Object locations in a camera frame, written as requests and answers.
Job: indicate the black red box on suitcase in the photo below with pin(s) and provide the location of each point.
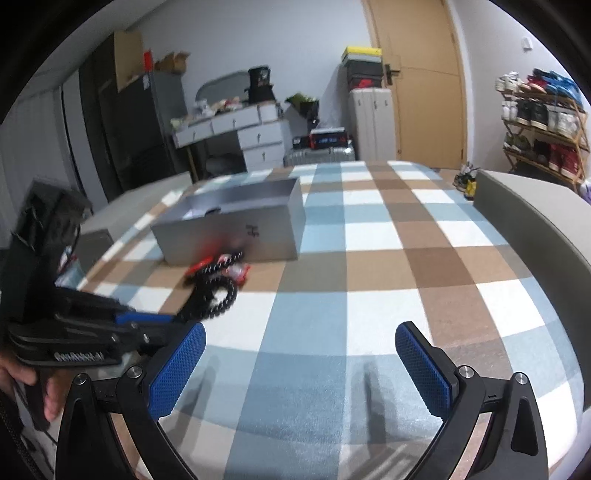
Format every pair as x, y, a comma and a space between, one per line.
323, 138

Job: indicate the white upright suitcase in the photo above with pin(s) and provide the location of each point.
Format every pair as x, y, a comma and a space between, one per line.
372, 117

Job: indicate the wooden shoe rack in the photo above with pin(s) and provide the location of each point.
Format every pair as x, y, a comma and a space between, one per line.
545, 122

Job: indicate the wooden door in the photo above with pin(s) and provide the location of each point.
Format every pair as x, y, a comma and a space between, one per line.
424, 72

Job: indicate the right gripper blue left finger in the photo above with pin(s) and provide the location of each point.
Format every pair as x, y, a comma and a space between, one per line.
168, 382

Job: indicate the grey rectangular storage box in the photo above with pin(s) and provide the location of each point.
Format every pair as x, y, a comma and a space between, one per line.
263, 220

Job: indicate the plaid bed blanket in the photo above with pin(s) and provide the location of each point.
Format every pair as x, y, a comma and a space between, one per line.
300, 379

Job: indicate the stacked shoe boxes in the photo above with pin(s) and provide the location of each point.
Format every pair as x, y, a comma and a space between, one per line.
364, 67

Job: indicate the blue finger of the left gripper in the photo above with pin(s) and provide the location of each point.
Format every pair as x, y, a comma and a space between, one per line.
136, 317

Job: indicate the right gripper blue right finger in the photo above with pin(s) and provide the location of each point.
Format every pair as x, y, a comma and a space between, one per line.
431, 370

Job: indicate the white dressing desk with drawers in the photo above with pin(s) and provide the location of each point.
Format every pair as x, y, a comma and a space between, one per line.
221, 108

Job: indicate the grey right bed frame edge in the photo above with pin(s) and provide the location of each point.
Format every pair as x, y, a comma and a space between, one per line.
548, 226

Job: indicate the dark wardrobe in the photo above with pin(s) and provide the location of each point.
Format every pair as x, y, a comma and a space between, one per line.
127, 112

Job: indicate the silver aluminium suitcase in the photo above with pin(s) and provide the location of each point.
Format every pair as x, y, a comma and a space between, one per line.
307, 156

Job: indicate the flower bouquet black wrap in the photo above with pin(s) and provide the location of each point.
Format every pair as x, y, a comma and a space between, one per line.
308, 107

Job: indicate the black top hat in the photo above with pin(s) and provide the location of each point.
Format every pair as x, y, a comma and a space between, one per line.
260, 88

